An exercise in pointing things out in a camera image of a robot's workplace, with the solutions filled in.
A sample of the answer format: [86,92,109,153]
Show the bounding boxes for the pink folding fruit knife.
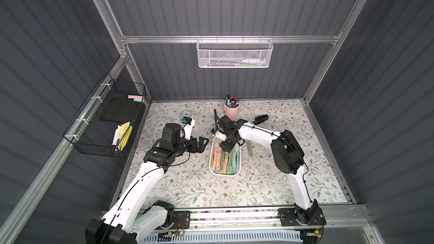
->
[211,147,222,171]

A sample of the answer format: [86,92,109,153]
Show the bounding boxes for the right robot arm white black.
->
[214,110,326,226]

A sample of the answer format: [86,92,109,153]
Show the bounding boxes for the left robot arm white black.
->
[85,123,209,244]

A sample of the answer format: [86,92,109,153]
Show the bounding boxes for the white storage box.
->
[209,137,242,177]

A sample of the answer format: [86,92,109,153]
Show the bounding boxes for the teal folding knife in box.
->
[232,151,240,175]

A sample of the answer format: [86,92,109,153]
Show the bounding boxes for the pink pen holder cup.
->
[224,105,240,120]

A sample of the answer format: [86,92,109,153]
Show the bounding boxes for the black stapler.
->
[253,114,269,125]

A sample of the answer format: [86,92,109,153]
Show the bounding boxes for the teal alarm clock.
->
[180,110,193,119]

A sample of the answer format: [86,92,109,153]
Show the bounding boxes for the floral table mat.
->
[121,99,348,211]

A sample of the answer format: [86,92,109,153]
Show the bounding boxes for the yellow notepad in basket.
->
[110,122,133,154]

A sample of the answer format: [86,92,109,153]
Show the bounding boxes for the black notebook in basket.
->
[100,98,142,124]

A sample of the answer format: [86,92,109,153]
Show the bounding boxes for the white tube in basket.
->
[241,58,266,67]

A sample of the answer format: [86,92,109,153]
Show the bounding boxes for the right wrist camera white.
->
[211,128,227,141]

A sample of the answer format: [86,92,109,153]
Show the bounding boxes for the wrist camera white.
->
[182,117,195,140]
[211,128,227,141]

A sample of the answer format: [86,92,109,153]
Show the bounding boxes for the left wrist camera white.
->
[182,117,195,140]

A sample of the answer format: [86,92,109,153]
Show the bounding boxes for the white wire wall basket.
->
[196,38,274,68]

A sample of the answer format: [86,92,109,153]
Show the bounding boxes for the black wire side basket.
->
[64,75,147,158]

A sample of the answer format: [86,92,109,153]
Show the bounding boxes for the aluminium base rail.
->
[98,204,370,235]

